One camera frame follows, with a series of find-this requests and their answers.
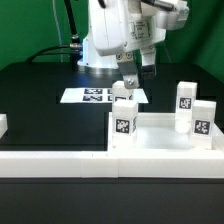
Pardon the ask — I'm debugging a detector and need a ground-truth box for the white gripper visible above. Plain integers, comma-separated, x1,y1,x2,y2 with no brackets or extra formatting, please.
89,0,166,89

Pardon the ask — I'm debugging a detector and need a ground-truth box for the white square table top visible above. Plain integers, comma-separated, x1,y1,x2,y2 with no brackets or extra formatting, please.
107,112,224,153

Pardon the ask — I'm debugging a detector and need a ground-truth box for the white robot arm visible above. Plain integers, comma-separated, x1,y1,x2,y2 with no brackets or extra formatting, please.
78,0,173,89

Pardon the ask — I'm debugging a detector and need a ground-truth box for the white marker sheet with tags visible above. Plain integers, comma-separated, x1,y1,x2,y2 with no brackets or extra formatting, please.
59,87,150,105

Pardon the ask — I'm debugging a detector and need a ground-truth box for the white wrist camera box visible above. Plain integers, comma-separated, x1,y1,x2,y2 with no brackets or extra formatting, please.
142,0,190,32

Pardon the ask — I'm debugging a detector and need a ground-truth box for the black cable with connector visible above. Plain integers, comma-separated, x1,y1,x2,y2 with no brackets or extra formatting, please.
25,0,84,64

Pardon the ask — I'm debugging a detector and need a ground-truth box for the thin grey cable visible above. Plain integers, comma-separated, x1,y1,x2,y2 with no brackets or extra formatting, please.
51,0,64,63

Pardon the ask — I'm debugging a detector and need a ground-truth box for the white fence obstacle frame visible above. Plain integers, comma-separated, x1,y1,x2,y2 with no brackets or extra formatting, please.
0,151,224,179

